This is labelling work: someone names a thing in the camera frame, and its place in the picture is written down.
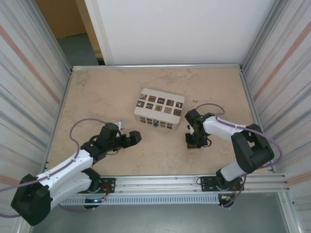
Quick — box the white box with wooden tiles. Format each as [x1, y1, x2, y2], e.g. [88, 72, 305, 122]
[134, 88, 186, 132]

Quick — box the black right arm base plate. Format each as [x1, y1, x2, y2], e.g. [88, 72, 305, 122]
[199, 176, 245, 192]

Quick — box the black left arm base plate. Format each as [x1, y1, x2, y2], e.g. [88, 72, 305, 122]
[98, 178, 116, 194]

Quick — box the aluminium table side rail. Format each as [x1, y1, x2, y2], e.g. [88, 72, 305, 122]
[45, 69, 74, 172]
[239, 67, 276, 173]

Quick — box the grey slotted cable duct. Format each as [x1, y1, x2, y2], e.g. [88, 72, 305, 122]
[59, 195, 221, 206]

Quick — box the long aluminium table edge rail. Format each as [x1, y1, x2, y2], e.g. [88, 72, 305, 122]
[71, 64, 242, 71]

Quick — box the white door frame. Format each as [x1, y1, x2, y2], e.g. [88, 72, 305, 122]
[84, 0, 114, 66]

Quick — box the aluminium frame post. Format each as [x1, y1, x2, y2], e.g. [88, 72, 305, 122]
[242, 0, 282, 70]
[34, 0, 73, 73]

